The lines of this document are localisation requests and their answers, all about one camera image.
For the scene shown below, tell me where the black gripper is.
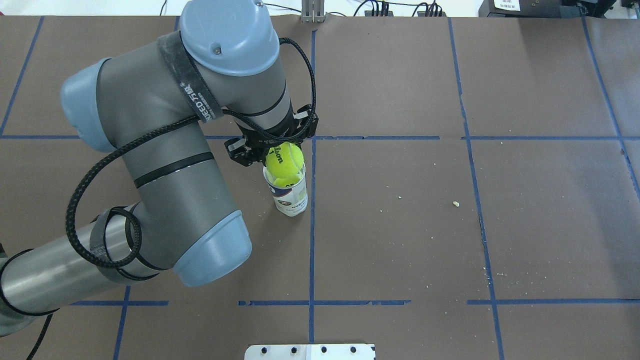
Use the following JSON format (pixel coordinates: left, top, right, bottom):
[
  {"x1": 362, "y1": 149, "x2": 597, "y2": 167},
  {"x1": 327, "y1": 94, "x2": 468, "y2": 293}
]
[{"x1": 224, "y1": 104, "x2": 319, "y2": 167}]

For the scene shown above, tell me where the yellow Wilson tennis ball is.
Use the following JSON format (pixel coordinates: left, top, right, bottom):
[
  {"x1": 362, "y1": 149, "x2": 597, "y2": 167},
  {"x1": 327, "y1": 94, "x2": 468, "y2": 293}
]
[{"x1": 265, "y1": 142, "x2": 305, "y2": 179}]

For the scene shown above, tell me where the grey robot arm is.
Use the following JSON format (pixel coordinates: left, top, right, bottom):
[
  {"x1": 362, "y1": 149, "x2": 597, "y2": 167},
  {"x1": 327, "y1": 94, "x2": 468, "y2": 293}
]
[{"x1": 1, "y1": 0, "x2": 318, "y2": 337}]

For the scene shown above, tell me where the tennis ball inside can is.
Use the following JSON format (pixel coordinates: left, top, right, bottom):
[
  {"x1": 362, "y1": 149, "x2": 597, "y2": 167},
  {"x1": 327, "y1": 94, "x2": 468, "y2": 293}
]
[{"x1": 272, "y1": 176, "x2": 301, "y2": 188}]

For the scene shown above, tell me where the clear tennis ball can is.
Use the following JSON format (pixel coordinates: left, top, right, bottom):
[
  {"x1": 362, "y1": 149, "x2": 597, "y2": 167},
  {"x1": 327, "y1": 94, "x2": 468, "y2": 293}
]
[{"x1": 262, "y1": 166, "x2": 309, "y2": 217}]

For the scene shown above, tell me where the black equipment box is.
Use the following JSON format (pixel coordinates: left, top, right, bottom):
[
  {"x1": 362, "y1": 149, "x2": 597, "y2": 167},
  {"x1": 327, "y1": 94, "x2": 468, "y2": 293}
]
[{"x1": 478, "y1": 0, "x2": 615, "y2": 19}]

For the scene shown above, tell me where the black braided cable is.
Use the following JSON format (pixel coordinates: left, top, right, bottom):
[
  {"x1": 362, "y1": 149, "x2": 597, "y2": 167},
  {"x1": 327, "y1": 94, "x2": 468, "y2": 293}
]
[{"x1": 0, "y1": 37, "x2": 319, "y2": 360}]

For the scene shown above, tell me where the grey aluminium camera post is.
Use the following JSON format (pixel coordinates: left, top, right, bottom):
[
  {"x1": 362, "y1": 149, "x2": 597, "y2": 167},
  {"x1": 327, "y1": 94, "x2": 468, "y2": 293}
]
[{"x1": 300, "y1": 0, "x2": 327, "y2": 23}]

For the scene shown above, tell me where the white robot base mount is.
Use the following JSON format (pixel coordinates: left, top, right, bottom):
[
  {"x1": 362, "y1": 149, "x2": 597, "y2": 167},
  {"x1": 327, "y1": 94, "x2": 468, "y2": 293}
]
[{"x1": 244, "y1": 343, "x2": 377, "y2": 360}]

